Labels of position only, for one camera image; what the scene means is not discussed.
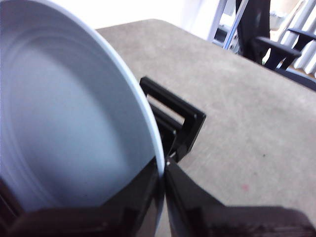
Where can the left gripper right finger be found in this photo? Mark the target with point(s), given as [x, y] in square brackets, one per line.
[234, 222]

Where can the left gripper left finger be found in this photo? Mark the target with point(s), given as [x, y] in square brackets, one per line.
[74, 222]

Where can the blue plate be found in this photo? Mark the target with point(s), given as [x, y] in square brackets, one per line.
[69, 111]

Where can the black plate rack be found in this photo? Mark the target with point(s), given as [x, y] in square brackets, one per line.
[190, 128]

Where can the white slatted panel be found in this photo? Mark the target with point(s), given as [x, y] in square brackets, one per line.
[308, 56]

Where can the black office chair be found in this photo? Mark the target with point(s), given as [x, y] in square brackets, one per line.
[256, 29]

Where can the aluminium frame post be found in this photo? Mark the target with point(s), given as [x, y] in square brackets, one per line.
[229, 39]

